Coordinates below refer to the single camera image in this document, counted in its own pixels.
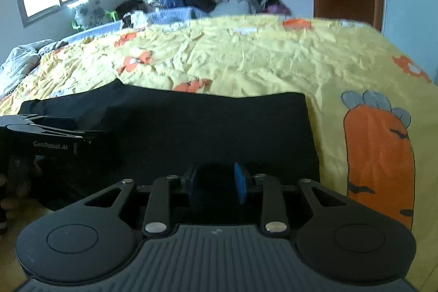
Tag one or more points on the green plastic chair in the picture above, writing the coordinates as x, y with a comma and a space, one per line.
111, 15

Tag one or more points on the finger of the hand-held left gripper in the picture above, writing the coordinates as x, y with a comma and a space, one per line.
78, 134
20, 119

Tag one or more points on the white grey blanket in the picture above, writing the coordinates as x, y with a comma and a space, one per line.
20, 59

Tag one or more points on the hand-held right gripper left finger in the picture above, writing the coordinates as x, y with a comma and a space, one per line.
193, 187

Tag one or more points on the floral pillow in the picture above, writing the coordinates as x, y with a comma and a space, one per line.
88, 11

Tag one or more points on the blue quilt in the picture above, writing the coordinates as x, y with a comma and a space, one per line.
178, 14

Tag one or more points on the grey cloth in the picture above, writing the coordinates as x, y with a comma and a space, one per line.
234, 4

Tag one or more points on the black pants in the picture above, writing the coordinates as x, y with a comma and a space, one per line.
205, 127

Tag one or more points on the black and white cloth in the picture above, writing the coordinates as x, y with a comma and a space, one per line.
137, 20

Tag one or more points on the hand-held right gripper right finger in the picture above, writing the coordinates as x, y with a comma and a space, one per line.
241, 182

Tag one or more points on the black bag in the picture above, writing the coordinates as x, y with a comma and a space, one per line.
131, 6

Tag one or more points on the purple bag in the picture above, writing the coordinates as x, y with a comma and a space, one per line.
279, 9

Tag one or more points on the yellow printed bedsheet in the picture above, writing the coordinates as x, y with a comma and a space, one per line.
267, 56

